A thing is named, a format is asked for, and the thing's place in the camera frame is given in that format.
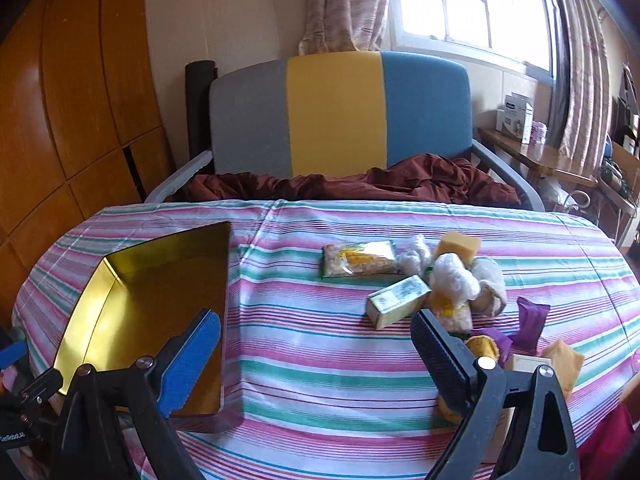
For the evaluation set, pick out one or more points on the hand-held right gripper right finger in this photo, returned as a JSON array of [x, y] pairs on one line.
[[442, 355]]

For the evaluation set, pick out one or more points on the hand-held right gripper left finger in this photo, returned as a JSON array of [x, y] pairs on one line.
[[190, 360]]

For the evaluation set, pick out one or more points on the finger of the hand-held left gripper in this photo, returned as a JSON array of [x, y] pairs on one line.
[[45, 385], [10, 353]]

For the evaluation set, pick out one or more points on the yellow knitted sock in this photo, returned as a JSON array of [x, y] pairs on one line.
[[480, 349]]

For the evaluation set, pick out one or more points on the purple packet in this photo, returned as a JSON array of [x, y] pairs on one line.
[[495, 342], [531, 322]]

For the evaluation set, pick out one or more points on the gold tin box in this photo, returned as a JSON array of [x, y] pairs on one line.
[[145, 320]]

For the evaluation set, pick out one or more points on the small green box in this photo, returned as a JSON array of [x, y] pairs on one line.
[[397, 300]]

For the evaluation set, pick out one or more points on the white plastic wrap ball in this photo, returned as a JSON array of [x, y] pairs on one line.
[[414, 255], [452, 277]]

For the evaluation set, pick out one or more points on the beige carton box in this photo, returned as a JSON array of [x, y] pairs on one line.
[[525, 362]]

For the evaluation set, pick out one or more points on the white sock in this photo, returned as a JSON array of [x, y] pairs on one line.
[[492, 280]]

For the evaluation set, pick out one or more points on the large yellow sponge block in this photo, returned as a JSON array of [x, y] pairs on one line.
[[456, 246]]

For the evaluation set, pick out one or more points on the tan sponge piece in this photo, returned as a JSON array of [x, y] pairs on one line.
[[565, 362]]

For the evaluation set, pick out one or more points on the striped bedsheet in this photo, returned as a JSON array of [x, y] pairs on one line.
[[310, 360]]

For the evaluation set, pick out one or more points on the dark red blanket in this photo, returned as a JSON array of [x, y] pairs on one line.
[[425, 180]]

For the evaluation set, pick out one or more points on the magenta cloth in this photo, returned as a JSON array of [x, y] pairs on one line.
[[605, 440]]

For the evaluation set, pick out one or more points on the white plastic bag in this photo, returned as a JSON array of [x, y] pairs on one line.
[[555, 195]]

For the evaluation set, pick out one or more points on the wooden desk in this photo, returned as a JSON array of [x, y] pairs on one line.
[[535, 157]]

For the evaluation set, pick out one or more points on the small purple box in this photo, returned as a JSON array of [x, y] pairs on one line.
[[540, 132]]

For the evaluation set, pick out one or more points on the wooden side shelf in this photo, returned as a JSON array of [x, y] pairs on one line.
[[622, 180]]

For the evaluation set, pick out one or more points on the white cardboard box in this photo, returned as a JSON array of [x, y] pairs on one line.
[[517, 115]]

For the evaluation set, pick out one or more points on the black rolled mat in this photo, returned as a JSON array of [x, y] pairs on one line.
[[197, 105]]

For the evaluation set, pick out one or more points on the grey yellow blue armchair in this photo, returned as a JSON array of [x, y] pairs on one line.
[[335, 110]]

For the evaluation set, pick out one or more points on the wooden wardrobe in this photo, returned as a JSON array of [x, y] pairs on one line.
[[75, 85]]

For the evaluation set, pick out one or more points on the pink patterned curtain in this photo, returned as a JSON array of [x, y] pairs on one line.
[[580, 60], [345, 5]]

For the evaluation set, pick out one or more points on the window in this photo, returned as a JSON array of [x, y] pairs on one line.
[[470, 5]]

